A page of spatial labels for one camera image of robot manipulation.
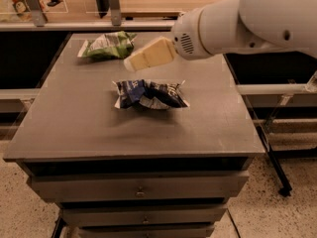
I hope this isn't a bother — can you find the drawer with handle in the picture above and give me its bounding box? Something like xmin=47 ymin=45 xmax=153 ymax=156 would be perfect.
xmin=60 ymin=204 xmax=226 ymax=227
xmin=28 ymin=171 xmax=249 ymax=202

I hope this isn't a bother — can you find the top drawer with handle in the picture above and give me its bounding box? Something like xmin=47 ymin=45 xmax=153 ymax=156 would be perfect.
xmin=28 ymin=171 xmax=249 ymax=202

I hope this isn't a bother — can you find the blue chip bag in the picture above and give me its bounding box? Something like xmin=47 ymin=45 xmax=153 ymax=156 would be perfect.
xmin=115 ymin=79 xmax=189 ymax=110

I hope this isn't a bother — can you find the wooden shelf counter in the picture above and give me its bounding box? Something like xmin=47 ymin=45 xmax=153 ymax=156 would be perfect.
xmin=0 ymin=0 xmax=220 ymax=32

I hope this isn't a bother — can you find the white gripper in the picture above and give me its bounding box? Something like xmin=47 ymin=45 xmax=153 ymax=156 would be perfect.
xmin=124 ymin=8 xmax=211 ymax=71

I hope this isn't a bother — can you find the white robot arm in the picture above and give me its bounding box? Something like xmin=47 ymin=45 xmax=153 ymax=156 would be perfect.
xmin=124 ymin=0 xmax=317 ymax=71

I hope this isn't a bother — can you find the small black object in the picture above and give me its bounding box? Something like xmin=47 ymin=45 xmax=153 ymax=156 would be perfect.
xmin=47 ymin=0 xmax=62 ymax=7

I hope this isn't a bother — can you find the black metal leg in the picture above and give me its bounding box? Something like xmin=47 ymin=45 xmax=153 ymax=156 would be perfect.
xmin=256 ymin=125 xmax=292 ymax=197

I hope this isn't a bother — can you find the middle drawer with handle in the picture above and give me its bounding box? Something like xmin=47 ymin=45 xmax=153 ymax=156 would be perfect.
xmin=60 ymin=204 xmax=226 ymax=227

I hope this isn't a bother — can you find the bottom drawer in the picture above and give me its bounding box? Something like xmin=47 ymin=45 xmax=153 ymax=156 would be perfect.
xmin=78 ymin=223 xmax=214 ymax=238

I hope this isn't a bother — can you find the grey drawer cabinet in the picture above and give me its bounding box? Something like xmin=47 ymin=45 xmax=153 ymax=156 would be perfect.
xmin=3 ymin=32 xmax=265 ymax=238

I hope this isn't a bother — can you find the green chip bag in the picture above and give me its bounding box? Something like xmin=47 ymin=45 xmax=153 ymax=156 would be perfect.
xmin=77 ymin=31 xmax=137 ymax=60

